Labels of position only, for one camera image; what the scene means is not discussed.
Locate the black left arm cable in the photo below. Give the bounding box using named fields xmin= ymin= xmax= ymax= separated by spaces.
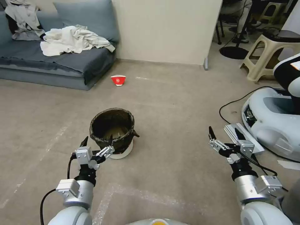
xmin=67 ymin=152 xmax=78 ymax=180
xmin=40 ymin=188 xmax=58 ymax=225

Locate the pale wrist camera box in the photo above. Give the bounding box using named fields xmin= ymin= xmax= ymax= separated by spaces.
xmin=75 ymin=146 xmax=92 ymax=166
xmin=237 ymin=139 xmax=256 ymax=160

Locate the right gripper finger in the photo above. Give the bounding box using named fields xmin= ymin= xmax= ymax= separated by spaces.
xmin=208 ymin=126 xmax=232 ymax=151
xmin=235 ymin=128 xmax=245 ymax=143

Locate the white trash can black liner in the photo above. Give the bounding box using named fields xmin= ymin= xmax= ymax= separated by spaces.
xmin=89 ymin=107 xmax=140 ymax=160

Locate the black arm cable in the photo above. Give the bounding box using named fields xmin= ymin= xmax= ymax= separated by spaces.
xmin=40 ymin=188 xmax=58 ymax=225
xmin=242 ymin=153 xmax=289 ymax=193
xmin=67 ymin=152 xmax=78 ymax=180

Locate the white paper sheet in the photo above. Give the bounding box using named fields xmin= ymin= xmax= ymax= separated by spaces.
xmin=277 ymin=159 xmax=300 ymax=171

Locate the black floor cable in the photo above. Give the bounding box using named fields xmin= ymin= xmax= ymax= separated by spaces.
xmin=219 ymin=86 xmax=268 ymax=125

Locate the red paper bowl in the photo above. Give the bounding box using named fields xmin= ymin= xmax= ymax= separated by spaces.
xmin=110 ymin=75 xmax=127 ymax=88

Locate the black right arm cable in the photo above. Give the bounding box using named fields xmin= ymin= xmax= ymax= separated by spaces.
xmin=242 ymin=153 xmax=289 ymax=193

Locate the person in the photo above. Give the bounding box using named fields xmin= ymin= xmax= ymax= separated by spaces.
xmin=220 ymin=0 xmax=262 ymax=44

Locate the white wheeled robot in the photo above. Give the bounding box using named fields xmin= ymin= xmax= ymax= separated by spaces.
xmin=241 ymin=52 xmax=300 ymax=163

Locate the grey black device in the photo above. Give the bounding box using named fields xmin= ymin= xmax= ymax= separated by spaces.
xmin=264 ymin=30 xmax=300 ymax=44

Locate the black stand round base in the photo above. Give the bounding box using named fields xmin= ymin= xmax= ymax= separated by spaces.
xmin=219 ymin=4 xmax=254 ymax=60

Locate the blue-grey sofa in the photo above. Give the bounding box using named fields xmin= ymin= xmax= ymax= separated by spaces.
xmin=0 ymin=0 xmax=120 ymax=91

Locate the beige partition panel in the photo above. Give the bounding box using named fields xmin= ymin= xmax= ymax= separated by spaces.
xmin=111 ymin=0 xmax=223 ymax=71

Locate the crumpled white cloth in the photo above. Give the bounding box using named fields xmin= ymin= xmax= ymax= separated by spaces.
xmin=40 ymin=25 xmax=116 ymax=57

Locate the crumpled grey garment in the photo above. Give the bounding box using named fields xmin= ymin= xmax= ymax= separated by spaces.
xmin=4 ymin=0 xmax=46 ymax=41

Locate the blue-grey sofa cushion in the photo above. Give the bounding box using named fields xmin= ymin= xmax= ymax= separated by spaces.
xmin=53 ymin=0 xmax=120 ymax=43

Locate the silver metal bar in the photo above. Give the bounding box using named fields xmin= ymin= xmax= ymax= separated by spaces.
xmin=224 ymin=123 xmax=266 ymax=155

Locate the large beige plastic stool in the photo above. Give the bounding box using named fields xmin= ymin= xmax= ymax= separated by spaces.
xmin=239 ymin=34 xmax=298 ymax=84

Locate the small beige plastic stool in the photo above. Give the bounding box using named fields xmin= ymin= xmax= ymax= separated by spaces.
xmin=257 ymin=2 xmax=290 ymax=25

